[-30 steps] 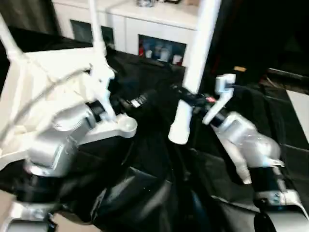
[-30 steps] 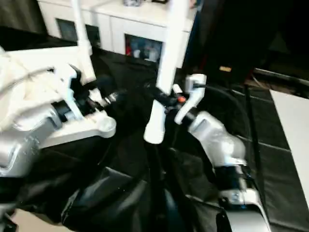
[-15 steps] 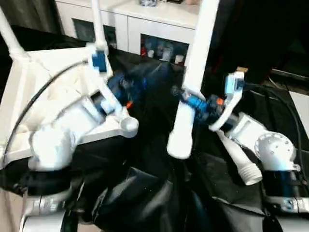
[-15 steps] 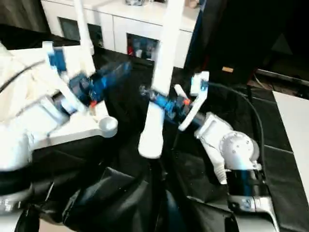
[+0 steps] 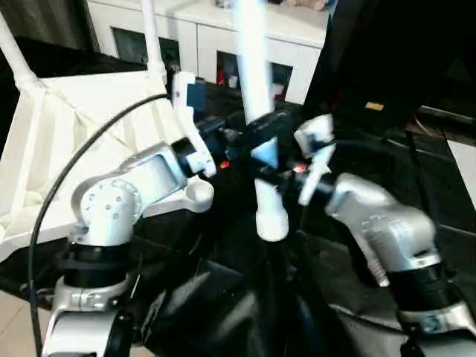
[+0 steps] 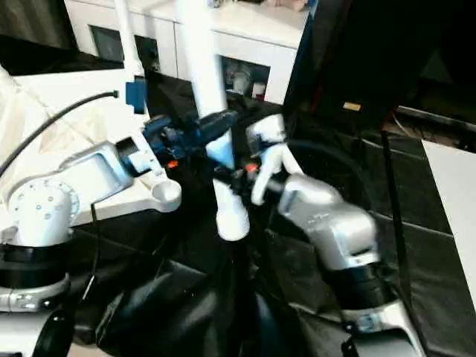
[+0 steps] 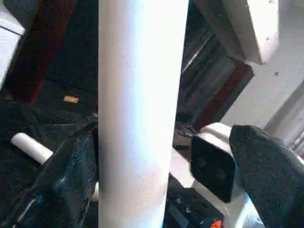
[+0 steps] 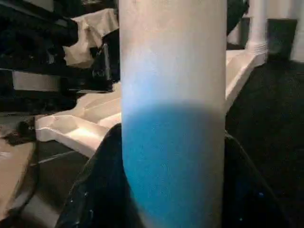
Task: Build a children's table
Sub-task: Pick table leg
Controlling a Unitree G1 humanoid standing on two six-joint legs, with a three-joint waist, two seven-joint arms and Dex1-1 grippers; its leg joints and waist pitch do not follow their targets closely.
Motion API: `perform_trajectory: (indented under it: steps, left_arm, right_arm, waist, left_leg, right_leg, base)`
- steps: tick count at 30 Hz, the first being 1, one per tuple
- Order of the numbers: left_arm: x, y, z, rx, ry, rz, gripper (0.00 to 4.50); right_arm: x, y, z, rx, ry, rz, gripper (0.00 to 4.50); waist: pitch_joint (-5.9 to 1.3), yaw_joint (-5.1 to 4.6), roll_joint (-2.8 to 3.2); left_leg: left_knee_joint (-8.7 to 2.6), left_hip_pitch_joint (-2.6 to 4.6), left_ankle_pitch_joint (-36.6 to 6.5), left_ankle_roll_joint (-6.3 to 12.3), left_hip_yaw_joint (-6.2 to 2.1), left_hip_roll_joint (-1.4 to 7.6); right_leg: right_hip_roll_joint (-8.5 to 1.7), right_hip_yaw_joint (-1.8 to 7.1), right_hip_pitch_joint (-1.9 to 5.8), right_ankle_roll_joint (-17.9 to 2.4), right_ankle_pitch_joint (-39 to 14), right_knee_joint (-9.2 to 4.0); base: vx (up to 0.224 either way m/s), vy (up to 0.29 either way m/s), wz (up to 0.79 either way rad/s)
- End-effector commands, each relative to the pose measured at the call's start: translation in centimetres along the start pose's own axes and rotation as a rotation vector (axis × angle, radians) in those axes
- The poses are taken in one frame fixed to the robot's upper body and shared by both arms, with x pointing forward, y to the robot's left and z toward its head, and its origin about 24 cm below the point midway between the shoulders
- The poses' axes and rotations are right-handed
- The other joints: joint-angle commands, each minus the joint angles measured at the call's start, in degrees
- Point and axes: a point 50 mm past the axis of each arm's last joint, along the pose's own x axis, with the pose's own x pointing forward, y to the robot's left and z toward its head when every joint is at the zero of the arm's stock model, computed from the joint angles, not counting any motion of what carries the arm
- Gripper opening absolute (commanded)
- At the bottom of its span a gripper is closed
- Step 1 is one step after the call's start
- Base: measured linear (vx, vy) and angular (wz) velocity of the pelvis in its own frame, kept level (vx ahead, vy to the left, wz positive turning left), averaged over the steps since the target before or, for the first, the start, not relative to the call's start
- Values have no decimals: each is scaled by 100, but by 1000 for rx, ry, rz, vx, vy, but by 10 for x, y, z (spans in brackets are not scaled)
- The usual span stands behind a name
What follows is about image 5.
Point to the white plastic table leg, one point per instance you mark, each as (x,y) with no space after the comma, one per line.
(15,52)
(152,37)
(256,59)

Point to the white plastic table top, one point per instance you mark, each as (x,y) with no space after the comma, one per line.
(74,134)

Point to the grey curtain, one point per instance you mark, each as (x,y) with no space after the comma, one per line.
(52,18)

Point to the white sideboard with glass doors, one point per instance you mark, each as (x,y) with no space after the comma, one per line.
(208,37)

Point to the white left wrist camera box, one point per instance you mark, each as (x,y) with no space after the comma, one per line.
(195,145)

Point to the black mat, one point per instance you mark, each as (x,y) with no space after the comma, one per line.
(223,312)

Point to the small yellow label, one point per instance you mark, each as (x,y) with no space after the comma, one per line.
(374,106)

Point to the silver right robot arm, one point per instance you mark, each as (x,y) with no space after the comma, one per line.
(379,223)

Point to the black cabinet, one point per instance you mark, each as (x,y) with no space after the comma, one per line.
(401,44)

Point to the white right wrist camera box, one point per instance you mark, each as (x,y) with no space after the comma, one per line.
(316,134)

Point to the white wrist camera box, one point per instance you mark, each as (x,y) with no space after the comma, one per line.
(316,134)
(195,145)

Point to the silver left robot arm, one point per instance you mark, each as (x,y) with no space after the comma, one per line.
(111,201)

